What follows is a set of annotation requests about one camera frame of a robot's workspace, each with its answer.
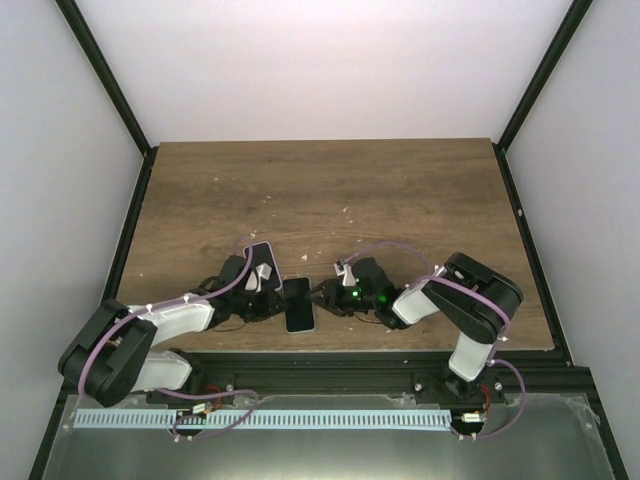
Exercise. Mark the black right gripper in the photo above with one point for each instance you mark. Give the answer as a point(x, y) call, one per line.
point(330, 299)

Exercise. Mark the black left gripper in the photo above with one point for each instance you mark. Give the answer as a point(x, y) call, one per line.
point(270, 305)

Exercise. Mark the black frame post right rear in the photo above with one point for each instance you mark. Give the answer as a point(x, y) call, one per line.
point(561, 39)

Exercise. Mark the black frame post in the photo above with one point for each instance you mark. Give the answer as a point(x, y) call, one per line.
point(92, 51)
point(561, 39)

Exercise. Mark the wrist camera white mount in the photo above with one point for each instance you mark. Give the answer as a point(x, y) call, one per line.
point(344, 273)
point(258, 277)

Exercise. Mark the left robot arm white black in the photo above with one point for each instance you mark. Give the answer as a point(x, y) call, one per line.
point(113, 355)

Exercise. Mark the light blue slotted cable duct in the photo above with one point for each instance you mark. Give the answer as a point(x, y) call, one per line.
point(411, 420)

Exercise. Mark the clear magsafe phone case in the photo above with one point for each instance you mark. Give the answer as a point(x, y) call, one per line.
point(301, 331)

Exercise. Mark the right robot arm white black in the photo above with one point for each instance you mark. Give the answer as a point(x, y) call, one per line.
point(479, 301)

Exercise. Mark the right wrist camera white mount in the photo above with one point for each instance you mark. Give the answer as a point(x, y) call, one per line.
point(344, 273)

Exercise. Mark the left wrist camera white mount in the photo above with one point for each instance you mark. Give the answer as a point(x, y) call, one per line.
point(258, 277)

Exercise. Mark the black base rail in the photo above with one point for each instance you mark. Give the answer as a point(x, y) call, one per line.
point(376, 372)

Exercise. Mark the black frame post left rear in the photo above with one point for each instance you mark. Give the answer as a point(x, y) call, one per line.
point(92, 51)

